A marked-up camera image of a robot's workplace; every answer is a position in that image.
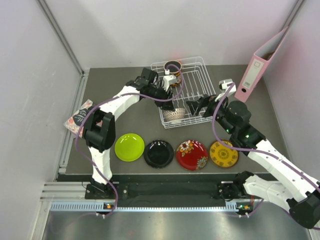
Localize patterned ceramic bowl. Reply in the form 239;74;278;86
162;108;186;122

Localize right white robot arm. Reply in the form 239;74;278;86
187;95;320;229

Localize white cable duct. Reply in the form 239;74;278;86
50;201;239;213

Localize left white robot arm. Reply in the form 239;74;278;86
82;68;177;199

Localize black floral mug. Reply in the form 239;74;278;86
163;60;182;87

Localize pink ring binder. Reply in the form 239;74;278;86
234;26;288;103

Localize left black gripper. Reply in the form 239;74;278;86
147;83;175;112

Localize black plate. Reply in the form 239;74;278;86
143;140;174;169

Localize white wire dish rack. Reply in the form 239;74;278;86
159;56;216;129

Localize red floral plate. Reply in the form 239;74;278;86
175;140;209;171

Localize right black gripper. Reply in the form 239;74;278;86
186;92;235;135

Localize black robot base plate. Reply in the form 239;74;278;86
85;173;252;207

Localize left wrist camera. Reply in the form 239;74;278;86
162;69;178;91

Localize green plate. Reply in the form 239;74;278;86
114;133;145;162

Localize yellow brown plate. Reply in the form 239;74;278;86
209;141;239;169

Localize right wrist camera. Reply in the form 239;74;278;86
215;78;237;102

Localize floral cover book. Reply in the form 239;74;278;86
63;99;94;135

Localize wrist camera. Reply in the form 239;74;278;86
162;69;178;91
215;78;237;102

